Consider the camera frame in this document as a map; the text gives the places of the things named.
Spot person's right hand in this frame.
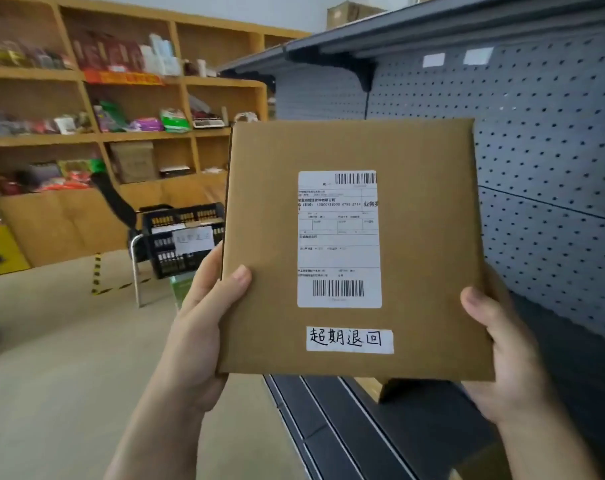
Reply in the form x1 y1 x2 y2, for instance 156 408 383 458
460 263 554 427

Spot person's left hand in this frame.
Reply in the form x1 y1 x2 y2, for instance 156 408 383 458
154 242 253 417

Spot black plastic crate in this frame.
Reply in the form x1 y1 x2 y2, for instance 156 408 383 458
142 203 227 279

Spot brown cardboard box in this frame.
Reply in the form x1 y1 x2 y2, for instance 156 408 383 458
450 442 513 480
217 118 496 381
354 378 389 403

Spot grey metal pegboard shelf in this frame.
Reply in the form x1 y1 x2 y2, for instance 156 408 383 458
217 0 605 480

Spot green red printed carton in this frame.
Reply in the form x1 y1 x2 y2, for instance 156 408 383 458
170 272 198 311

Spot handwritten white paper label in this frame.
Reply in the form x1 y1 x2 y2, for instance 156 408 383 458
172 227 216 257

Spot black mesh office chair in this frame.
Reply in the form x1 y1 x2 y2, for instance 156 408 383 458
90 173 153 308

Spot upright cardboard carton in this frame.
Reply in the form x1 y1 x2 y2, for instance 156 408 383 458
110 141 158 185

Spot yellow display stand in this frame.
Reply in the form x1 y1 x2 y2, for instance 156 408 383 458
0 224 31 279

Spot pile of red snack packets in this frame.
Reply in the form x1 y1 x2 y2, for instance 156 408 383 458
0 159 93 195

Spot white electronic scale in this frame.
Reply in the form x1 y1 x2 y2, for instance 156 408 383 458
190 94 227 129

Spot green white bag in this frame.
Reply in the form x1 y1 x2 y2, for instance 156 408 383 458
160 108 191 134

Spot tall green packet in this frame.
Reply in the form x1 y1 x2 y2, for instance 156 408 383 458
100 100 128 131

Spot red yellow banner strip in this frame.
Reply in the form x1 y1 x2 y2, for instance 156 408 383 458
84 69 164 87

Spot grey foil packets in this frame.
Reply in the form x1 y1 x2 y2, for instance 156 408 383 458
0 107 48 138

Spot stack of white paper rolls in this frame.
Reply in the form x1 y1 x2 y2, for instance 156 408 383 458
140 33 182 77

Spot red gold gift carton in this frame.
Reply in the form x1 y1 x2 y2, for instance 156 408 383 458
72 29 144 73

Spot row of dark packaged jars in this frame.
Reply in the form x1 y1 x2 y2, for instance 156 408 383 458
0 37 76 71

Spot large printed cardboard carton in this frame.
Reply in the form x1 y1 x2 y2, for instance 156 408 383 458
326 0 386 31

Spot wooden wall cabinet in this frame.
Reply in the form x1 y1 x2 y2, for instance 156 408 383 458
0 0 311 268

